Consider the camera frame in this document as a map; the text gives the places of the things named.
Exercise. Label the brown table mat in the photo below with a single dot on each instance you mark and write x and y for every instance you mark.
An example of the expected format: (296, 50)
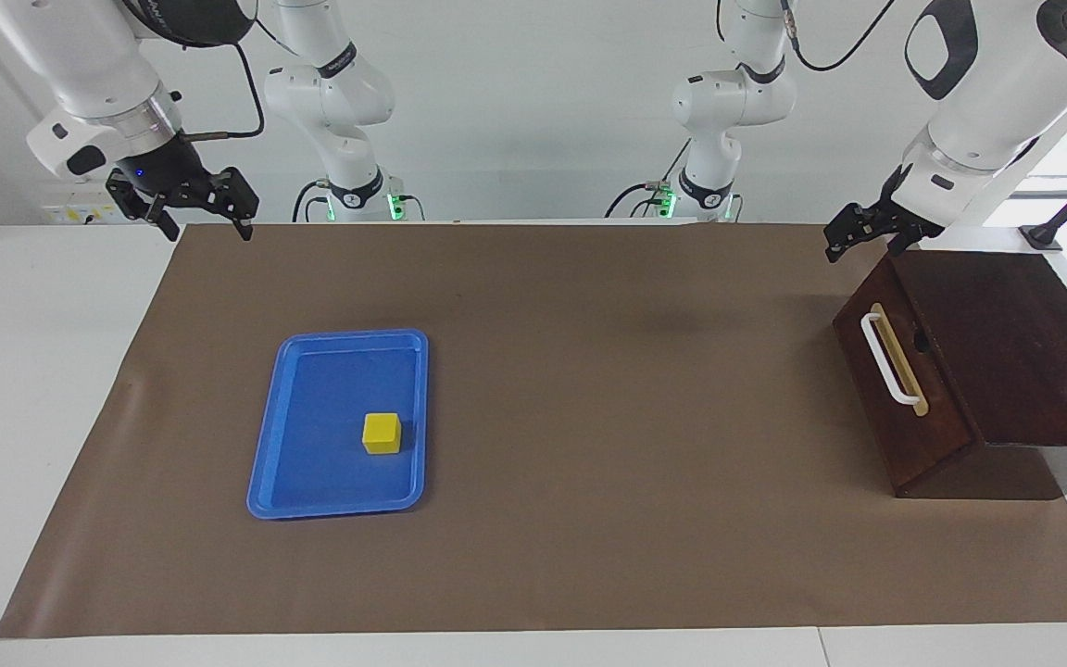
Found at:
(589, 463)

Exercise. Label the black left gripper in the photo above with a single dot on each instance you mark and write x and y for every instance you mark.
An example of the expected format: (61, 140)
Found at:
(885, 218)

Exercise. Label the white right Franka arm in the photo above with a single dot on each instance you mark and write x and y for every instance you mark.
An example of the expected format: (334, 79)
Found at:
(98, 65)

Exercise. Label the dark wooden drawer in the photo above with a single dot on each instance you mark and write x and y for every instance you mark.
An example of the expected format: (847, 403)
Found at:
(927, 440)

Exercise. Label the blue plastic tray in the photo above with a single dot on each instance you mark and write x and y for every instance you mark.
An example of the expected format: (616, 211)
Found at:
(330, 463)

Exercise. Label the yellow block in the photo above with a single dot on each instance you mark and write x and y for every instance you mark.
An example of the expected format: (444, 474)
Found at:
(382, 434)

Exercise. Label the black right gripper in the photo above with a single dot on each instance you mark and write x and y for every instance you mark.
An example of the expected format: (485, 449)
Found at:
(177, 176)

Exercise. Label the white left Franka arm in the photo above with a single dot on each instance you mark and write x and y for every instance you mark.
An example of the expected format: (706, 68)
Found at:
(987, 102)

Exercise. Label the dark wooden cabinet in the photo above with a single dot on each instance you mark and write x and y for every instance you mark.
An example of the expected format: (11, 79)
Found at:
(1006, 343)

